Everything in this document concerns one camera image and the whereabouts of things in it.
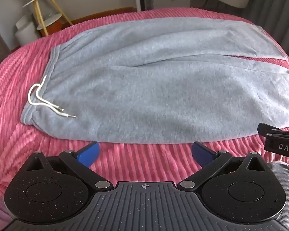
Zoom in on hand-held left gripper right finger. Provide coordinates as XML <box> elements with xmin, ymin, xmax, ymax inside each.
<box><xmin>180</xmin><ymin>141</ymin><xmax>266</xmax><ymax>191</ymax></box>

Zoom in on grey curtain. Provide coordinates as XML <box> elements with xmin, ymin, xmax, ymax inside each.
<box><xmin>244</xmin><ymin>0</ymin><xmax>289</xmax><ymax>64</ymax></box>

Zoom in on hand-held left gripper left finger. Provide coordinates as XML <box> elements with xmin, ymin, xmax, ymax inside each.
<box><xmin>26</xmin><ymin>141</ymin><xmax>114</xmax><ymax>191</ymax></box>

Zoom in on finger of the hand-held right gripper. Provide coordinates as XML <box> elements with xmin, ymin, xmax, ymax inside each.
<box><xmin>258</xmin><ymin>123</ymin><xmax>289</xmax><ymax>160</ymax></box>

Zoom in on gold-legged tiered stand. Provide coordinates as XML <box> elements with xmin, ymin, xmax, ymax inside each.
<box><xmin>20</xmin><ymin>0</ymin><xmax>73</xmax><ymax>36</ymax></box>

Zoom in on grey pants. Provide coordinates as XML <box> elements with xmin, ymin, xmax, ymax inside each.
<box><xmin>20</xmin><ymin>17</ymin><xmax>289</xmax><ymax>145</ymax></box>

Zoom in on person's grey ribbed clothing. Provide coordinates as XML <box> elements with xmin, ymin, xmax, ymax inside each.
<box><xmin>266</xmin><ymin>162</ymin><xmax>289</xmax><ymax>231</ymax></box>

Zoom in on white cylindrical bin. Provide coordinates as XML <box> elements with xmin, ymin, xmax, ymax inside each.
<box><xmin>14</xmin><ymin>14</ymin><xmax>40</xmax><ymax>47</ymax></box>

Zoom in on pink ribbed blanket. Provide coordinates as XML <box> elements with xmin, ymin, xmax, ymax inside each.
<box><xmin>0</xmin><ymin>8</ymin><xmax>289</xmax><ymax>198</ymax></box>

